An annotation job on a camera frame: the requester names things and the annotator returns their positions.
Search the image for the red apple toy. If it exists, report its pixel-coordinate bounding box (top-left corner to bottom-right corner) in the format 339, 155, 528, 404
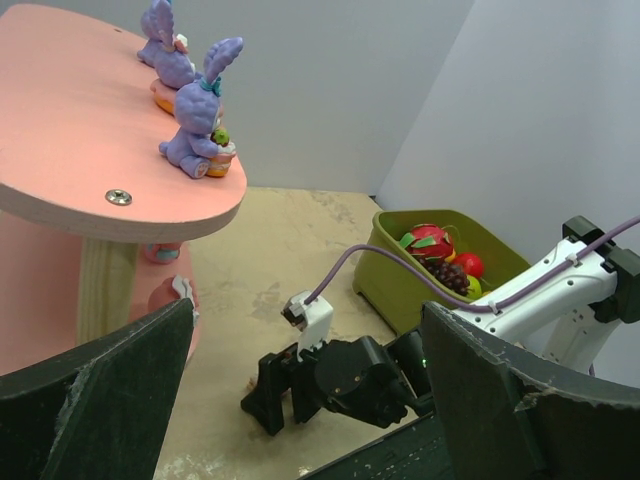
451, 252, 485, 278

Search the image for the pink white cake toy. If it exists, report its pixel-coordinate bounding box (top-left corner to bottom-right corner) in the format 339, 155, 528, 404
147, 275, 200, 325

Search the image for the purple bunny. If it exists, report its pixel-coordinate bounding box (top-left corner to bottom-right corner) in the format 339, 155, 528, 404
150, 0, 197, 114

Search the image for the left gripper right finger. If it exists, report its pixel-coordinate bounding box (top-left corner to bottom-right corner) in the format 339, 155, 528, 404
421, 302, 639, 479

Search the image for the small purple bunny cupcake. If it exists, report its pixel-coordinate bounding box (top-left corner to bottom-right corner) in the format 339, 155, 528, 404
158, 37, 244, 179

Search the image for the green pear toy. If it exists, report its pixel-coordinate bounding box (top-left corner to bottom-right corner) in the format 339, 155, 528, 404
466, 275, 483, 300

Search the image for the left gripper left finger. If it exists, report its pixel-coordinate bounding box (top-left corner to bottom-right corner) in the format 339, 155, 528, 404
1, 299, 194, 480

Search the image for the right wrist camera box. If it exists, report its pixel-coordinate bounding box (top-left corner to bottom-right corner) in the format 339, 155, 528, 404
282, 291, 334, 362

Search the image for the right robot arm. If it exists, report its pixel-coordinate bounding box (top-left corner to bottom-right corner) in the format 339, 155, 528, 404
240, 216, 639, 435

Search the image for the purple bunny figure toy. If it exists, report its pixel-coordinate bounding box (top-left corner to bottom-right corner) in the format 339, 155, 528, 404
137, 1, 188, 68

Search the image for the pink dragon fruit toy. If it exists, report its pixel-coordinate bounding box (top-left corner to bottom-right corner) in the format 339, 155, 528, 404
399, 224, 456, 261

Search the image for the purple grape bunch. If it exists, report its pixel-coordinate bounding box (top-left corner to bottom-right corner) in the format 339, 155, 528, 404
419, 258, 471, 296

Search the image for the strawberry cake toy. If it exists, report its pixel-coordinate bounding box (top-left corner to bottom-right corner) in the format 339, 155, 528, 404
246, 377, 258, 391

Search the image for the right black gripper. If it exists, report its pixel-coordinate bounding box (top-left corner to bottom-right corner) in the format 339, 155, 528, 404
240, 336, 415, 436

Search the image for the olive green plastic bin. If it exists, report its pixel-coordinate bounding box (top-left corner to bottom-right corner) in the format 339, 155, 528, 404
352, 209, 530, 334

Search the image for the pink tiered shelf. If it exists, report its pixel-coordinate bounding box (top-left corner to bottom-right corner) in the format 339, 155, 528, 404
1, 4, 247, 373

